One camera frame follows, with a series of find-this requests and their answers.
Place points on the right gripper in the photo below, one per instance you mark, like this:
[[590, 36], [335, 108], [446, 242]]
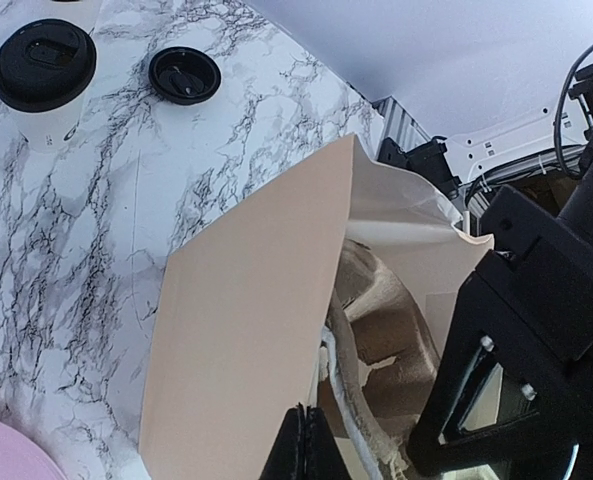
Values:
[[528, 307]]

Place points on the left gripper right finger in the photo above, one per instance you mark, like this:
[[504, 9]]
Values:
[[323, 460]]

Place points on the pink plate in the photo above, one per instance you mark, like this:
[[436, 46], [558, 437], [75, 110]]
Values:
[[21, 458]]

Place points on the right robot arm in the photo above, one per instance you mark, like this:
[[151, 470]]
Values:
[[516, 378]]

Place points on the cardboard cup carrier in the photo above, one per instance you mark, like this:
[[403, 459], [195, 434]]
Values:
[[381, 363]]

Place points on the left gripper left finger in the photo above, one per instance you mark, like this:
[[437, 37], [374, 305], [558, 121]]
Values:
[[287, 457]]

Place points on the brown paper bag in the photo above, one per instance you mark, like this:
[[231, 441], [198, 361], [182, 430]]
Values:
[[238, 335]]

